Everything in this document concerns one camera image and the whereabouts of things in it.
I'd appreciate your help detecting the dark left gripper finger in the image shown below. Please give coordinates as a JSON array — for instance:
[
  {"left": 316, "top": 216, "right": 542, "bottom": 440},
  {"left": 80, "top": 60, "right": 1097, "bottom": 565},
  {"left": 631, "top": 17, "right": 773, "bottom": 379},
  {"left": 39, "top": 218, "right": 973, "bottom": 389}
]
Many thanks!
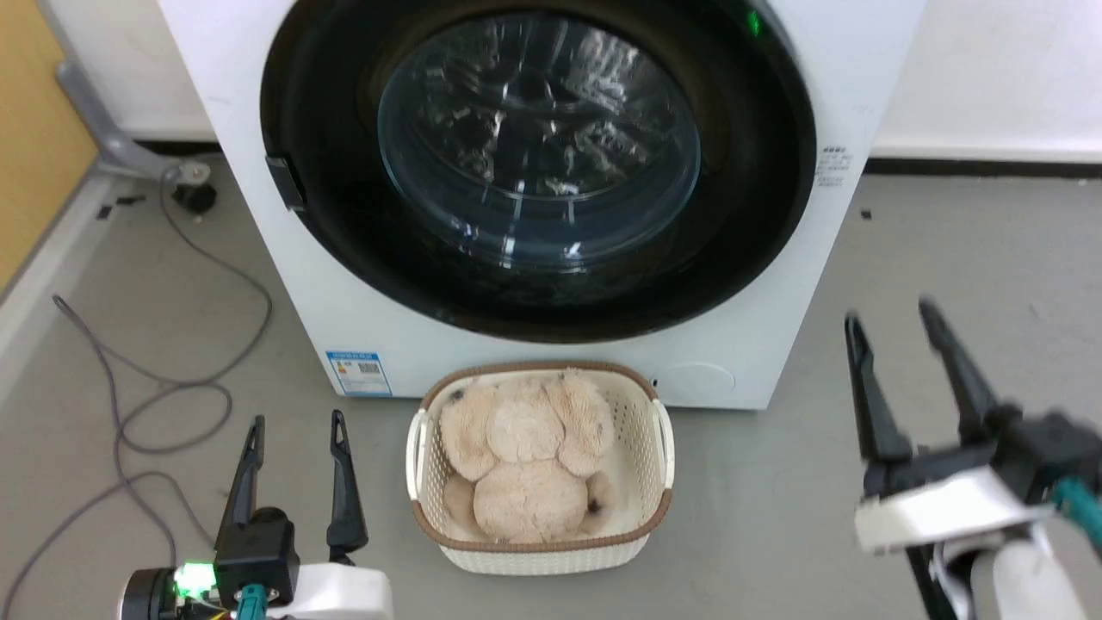
[
  {"left": 215, "top": 416, "right": 265, "bottom": 543},
  {"left": 327, "top": 411, "right": 369, "bottom": 566}
]

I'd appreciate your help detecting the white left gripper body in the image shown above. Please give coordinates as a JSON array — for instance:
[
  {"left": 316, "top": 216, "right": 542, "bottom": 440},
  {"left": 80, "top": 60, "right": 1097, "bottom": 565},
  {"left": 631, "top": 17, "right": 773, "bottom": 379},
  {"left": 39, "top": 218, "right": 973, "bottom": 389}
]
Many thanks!
[{"left": 284, "top": 563, "right": 393, "bottom": 620}]

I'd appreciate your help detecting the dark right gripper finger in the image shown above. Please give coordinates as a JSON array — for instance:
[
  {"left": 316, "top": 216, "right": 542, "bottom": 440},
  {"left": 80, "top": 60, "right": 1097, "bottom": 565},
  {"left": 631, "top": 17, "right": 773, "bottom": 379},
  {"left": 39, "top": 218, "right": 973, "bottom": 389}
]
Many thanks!
[
  {"left": 845, "top": 314, "right": 914, "bottom": 471},
  {"left": 918, "top": 297, "right": 1000, "bottom": 445}
]

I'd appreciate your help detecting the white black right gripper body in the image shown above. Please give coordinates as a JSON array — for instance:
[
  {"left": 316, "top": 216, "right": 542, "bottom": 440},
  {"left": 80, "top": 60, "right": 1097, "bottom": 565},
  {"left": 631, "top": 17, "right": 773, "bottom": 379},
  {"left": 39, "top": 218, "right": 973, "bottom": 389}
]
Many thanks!
[{"left": 855, "top": 443, "right": 1053, "bottom": 553}]

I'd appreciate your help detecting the white front-load washing machine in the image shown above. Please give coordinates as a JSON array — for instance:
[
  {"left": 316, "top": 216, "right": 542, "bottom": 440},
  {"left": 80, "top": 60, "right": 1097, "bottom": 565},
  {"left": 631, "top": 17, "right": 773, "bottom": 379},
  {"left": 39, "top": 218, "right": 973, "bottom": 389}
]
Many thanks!
[{"left": 155, "top": 0, "right": 927, "bottom": 411}]

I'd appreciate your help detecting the round black glass washer door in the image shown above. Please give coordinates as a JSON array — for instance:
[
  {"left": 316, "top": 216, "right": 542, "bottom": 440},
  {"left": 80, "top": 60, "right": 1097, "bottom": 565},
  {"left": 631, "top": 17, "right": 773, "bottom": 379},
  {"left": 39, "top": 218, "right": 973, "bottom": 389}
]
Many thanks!
[{"left": 260, "top": 0, "right": 818, "bottom": 344}]

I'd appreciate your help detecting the black door latch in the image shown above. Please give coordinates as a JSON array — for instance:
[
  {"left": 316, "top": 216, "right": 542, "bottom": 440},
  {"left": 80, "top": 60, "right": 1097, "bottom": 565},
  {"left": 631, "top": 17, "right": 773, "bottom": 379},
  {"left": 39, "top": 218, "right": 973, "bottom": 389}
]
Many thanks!
[{"left": 265, "top": 155, "right": 307, "bottom": 213}]

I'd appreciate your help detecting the blue energy label sticker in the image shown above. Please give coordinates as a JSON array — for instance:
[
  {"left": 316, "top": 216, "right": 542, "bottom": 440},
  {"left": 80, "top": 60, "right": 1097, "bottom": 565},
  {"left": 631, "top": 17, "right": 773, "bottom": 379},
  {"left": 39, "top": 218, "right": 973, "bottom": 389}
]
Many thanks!
[{"left": 325, "top": 350, "right": 393, "bottom": 398}]

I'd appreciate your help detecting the round white filter cover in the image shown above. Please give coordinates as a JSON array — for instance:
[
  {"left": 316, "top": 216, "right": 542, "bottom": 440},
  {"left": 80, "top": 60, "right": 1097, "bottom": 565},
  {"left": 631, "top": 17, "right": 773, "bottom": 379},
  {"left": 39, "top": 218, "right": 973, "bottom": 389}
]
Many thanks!
[{"left": 659, "top": 362, "right": 738, "bottom": 406}]

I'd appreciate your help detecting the beige plush teddy bear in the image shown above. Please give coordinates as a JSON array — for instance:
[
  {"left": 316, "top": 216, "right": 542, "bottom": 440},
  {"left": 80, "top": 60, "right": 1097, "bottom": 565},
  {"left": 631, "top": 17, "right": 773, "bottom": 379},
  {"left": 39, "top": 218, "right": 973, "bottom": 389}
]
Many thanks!
[{"left": 438, "top": 369, "right": 617, "bottom": 544}]

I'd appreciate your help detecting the cream woven laundry basket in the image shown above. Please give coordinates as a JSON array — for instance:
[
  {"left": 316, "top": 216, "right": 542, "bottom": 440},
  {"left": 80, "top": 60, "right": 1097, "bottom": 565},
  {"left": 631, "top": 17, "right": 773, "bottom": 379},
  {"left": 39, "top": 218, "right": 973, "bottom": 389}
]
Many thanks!
[{"left": 406, "top": 361, "right": 676, "bottom": 576}]

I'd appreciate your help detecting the small printed warning label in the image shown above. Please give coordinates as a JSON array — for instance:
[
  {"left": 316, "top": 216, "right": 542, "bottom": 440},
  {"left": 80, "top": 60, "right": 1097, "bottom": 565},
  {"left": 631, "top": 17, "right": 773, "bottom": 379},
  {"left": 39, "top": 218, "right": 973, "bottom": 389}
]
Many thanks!
[{"left": 814, "top": 146, "right": 854, "bottom": 189}]

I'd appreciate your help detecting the small black floor plug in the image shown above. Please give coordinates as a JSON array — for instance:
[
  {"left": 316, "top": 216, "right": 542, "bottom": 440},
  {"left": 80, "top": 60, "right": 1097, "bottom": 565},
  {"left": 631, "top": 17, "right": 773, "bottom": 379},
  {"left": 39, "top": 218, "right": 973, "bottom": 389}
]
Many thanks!
[{"left": 172, "top": 183, "right": 219, "bottom": 217}]

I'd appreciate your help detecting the yellow wooden panel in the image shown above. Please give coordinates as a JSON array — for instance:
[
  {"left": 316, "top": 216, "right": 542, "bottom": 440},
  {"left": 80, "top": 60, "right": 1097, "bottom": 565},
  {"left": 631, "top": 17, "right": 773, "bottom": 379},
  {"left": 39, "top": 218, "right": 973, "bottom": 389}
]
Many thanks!
[{"left": 0, "top": 0, "right": 101, "bottom": 290}]

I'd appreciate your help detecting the teal right cable connector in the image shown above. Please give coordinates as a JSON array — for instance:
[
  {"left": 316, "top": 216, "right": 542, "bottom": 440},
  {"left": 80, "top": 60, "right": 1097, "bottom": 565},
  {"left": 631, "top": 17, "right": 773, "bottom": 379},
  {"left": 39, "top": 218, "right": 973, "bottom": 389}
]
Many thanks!
[{"left": 1055, "top": 478, "right": 1102, "bottom": 549}]

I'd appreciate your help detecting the thin grey power cable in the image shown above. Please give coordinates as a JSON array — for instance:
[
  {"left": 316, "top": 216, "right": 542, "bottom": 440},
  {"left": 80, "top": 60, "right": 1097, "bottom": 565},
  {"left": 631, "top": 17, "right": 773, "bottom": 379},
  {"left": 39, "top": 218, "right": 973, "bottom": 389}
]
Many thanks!
[{"left": 0, "top": 168, "right": 275, "bottom": 620}]

